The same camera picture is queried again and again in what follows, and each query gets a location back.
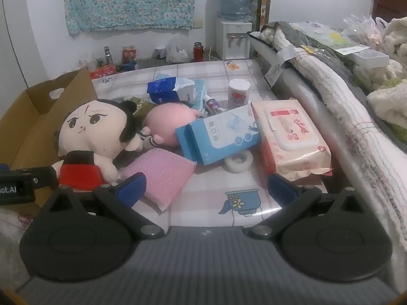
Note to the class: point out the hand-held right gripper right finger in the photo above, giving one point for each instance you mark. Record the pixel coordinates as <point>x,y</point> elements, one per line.
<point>281,186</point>

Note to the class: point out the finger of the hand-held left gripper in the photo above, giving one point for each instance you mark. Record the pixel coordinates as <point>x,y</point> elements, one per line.
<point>46,176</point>

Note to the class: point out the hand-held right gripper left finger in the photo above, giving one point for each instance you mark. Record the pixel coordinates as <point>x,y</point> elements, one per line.
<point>133,186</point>

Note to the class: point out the pink scrubbing sponge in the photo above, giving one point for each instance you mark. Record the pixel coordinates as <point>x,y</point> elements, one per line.
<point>159,171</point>

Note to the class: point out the brown cardboard box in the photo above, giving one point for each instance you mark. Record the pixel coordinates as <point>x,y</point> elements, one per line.
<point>28,127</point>

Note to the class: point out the black-haired plush doll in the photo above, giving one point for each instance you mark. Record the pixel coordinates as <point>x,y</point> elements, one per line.
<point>86,124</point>

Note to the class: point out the pink plush toy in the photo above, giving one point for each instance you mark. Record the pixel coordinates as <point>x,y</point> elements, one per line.
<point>168,120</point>

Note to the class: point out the olive gold tissue pack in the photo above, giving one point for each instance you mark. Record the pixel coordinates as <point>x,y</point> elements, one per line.
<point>140,106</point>

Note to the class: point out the blue white mask box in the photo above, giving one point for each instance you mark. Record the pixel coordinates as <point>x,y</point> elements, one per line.
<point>216,136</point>

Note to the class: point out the blue white tissue package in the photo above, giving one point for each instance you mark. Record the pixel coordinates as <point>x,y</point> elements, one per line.
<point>165,90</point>

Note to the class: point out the white tape roll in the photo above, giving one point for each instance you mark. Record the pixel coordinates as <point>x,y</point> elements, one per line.
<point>233,164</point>

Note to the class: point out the pink wet wipes pack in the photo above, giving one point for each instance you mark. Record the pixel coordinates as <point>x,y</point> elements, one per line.
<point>292,133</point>

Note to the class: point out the plaid printed sheet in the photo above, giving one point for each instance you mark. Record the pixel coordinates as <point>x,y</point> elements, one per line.
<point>203,197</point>

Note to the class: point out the white red-label canister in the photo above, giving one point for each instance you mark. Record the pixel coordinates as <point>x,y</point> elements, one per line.
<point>240,97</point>

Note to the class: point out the small purple-label bottle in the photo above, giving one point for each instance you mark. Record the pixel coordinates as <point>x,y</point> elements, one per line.
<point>212,104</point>

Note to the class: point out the blue folded cloth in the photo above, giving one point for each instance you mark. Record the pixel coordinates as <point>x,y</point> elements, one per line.
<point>199,92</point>

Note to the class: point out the large red snack bag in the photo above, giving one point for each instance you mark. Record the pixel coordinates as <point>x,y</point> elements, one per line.
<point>103,71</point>

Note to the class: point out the blue plastic scoop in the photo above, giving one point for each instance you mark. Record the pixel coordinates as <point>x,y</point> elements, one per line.
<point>127,66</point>

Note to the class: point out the white paper label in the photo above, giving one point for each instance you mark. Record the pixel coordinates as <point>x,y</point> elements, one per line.
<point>279,66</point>

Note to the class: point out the green can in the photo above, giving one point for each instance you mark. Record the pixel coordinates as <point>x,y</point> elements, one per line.
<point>99,62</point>

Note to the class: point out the small red snack bag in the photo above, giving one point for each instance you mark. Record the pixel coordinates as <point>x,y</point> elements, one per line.
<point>128,54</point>

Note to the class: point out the white cup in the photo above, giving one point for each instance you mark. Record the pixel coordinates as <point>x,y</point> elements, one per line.
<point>160,53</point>

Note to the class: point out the white plastic bag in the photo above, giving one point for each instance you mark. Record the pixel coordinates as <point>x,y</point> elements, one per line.
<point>177,50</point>

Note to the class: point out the red thermos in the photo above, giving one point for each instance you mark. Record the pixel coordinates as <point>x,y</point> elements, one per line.
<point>198,52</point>

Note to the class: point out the dark plastic package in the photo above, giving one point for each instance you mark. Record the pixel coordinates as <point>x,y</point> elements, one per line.
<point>318,43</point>

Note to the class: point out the white water dispenser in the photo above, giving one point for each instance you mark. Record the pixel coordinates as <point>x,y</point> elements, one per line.
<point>232,41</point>

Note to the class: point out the clear plastic box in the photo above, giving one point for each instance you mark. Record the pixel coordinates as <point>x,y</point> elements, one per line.
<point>368,58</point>

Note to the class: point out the clear plastic bags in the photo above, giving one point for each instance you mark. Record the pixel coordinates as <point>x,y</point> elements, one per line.
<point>362,30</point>

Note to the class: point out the fluffy white blanket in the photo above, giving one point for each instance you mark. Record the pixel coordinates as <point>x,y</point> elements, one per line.
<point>394,47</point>

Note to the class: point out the tall patterned panel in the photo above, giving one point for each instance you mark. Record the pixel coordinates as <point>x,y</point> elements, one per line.
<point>262,3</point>

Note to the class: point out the white wall socket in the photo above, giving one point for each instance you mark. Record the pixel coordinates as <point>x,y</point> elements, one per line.
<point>198,23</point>

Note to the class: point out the floral wall cloth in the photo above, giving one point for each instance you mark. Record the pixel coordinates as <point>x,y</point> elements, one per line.
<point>127,3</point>

